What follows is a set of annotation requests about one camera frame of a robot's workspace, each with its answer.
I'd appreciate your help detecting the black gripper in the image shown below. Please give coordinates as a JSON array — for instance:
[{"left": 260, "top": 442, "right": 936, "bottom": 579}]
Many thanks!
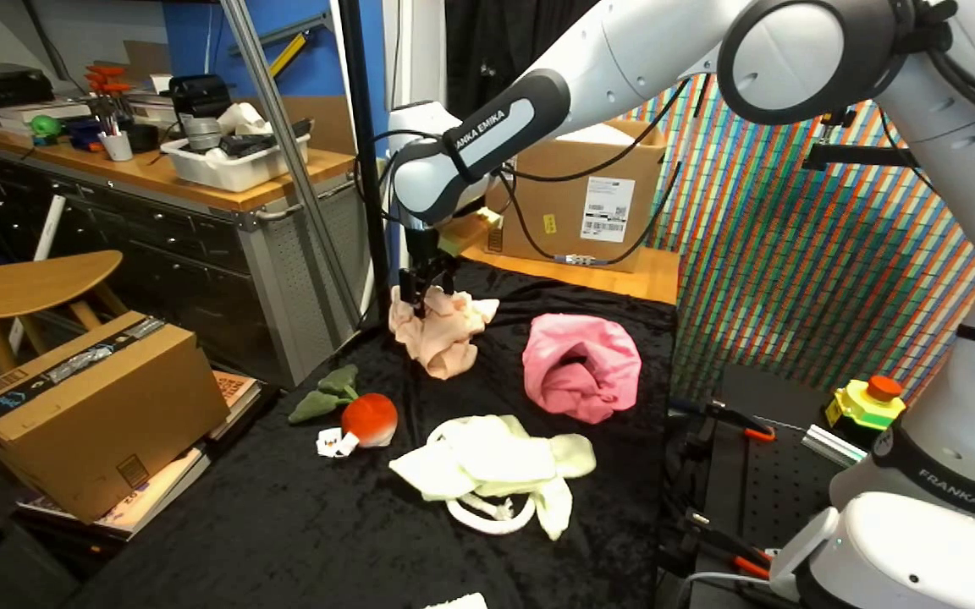
[{"left": 394, "top": 222, "right": 461, "bottom": 306}]

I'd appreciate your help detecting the peach cream cloth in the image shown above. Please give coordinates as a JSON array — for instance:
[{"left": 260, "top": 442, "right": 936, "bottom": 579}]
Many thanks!
[{"left": 387, "top": 279, "right": 502, "bottom": 383}]

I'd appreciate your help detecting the red plush tomato toy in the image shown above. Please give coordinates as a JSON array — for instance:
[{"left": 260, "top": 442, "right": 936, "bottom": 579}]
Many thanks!
[{"left": 284, "top": 362, "right": 403, "bottom": 464}]

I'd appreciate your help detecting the small pale yellow towel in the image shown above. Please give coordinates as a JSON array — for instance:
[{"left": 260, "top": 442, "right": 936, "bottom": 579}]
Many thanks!
[{"left": 387, "top": 411, "right": 599, "bottom": 541}]

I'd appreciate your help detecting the pink cloth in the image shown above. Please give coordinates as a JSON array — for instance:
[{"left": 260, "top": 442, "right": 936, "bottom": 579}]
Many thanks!
[{"left": 517, "top": 312, "right": 647, "bottom": 429}]

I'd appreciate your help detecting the labelled cardboard box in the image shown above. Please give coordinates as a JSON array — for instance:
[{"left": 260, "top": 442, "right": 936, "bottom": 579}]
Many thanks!
[{"left": 484, "top": 113, "right": 670, "bottom": 275}]

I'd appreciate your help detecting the black vertical pole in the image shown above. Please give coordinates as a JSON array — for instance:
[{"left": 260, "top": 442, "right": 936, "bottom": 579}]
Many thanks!
[{"left": 331, "top": 0, "right": 403, "bottom": 334}]

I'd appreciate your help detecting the grey metal pole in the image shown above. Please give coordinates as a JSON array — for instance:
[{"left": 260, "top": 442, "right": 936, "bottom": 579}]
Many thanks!
[{"left": 215, "top": 0, "right": 370, "bottom": 341}]

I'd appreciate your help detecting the grey cabinet wooden top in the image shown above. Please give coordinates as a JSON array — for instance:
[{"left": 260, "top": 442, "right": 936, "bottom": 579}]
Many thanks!
[{"left": 0, "top": 113, "right": 375, "bottom": 391}]

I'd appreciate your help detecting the white plastic bin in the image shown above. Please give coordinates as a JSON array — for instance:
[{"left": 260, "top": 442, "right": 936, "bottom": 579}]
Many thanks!
[{"left": 159, "top": 131, "right": 313, "bottom": 197}]

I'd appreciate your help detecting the black curtain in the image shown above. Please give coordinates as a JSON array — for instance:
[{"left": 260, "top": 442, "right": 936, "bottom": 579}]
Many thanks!
[{"left": 448, "top": 0, "right": 603, "bottom": 113}]

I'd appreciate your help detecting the black device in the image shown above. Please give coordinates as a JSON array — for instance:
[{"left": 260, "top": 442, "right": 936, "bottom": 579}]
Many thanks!
[{"left": 167, "top": 74, "right": 232, "bottom": 151}]

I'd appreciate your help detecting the black velvet tablecloth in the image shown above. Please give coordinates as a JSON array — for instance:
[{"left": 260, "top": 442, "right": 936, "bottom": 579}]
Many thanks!
[{"left": 62, "top": 258, "right": 684, "bottom": 609}]

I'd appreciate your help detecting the white cup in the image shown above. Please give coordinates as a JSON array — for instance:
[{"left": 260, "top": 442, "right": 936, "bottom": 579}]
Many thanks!
[{"left": 99, "top": 125, "right": 137, "bottom": 166}]

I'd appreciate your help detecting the long cardboard box black tape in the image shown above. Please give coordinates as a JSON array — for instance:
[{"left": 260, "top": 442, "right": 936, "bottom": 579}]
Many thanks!
[{"left": 0, "top": 312, "right": 230, "bottom": 524}]

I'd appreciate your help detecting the red object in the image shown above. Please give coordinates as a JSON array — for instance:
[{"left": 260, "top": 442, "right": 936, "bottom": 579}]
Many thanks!
[{"left": 85, "top": 60, "right": 136, "bottom": 98}]

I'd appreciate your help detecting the wooden stool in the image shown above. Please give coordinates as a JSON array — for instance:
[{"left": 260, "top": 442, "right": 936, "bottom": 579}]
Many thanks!
[{"left": 0, "top": 248, "right": 126, "bottom": 376}]

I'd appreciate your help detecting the black perforated breadboard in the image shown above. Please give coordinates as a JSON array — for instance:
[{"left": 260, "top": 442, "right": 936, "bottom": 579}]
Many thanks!
[{"left": 653, "top": 365, "right": 853, "bottom": 609}]

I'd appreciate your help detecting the green object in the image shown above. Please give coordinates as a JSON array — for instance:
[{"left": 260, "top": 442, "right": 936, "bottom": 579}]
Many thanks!
[{"left": 24, "top": 111, "right": 65, "bottom": 150}]

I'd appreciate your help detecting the silver metal bar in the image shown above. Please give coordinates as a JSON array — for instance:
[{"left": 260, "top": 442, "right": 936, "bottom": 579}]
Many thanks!
[{"left": 800, "top": 419, "right": 872, "bottom": 469}]

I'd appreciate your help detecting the yellow red emergency stop button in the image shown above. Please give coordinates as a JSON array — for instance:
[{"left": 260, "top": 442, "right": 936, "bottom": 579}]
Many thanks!
[{"left": 823, "top": 373, "right": 909, "bottom": 434}]

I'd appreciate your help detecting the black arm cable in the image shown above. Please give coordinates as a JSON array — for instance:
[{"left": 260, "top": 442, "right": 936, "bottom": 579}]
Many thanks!
[{"left": 496, "top": 71, "right": 697, "bottom": 269}]

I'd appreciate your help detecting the white rope ring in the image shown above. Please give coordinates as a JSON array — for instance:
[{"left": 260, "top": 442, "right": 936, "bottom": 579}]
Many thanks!
[{"left": 442, "top": 490, "right": 545, "bottom": 541}]

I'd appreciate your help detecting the orange handled clamp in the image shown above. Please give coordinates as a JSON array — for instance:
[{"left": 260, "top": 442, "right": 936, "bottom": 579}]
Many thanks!
[
  {"left": 699, "top": 397, "right": 780, "bottom": 446},
  {"left": 684, "top": 508, "right": 774, "bottom": 586}
]

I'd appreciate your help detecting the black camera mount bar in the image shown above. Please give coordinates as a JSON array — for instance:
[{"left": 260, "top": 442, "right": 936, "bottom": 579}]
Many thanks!
[{"left": 800, "top": 139, "right": 921, "bottom": 174}]

